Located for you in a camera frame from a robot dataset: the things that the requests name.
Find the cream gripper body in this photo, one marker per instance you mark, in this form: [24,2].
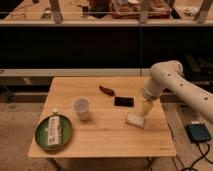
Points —
[147,107]

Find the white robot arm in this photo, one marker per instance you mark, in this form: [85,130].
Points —
[169,75]

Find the black rectangular block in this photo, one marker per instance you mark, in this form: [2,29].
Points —
[124,101]

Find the wooden table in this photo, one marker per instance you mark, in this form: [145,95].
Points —
[105,133]

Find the black foot pedal box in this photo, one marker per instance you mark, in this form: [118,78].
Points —
[198,133]

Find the green round plate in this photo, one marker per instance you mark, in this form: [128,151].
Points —
[41,134]

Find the long background shelf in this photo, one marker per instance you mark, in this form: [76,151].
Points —
[106,13]

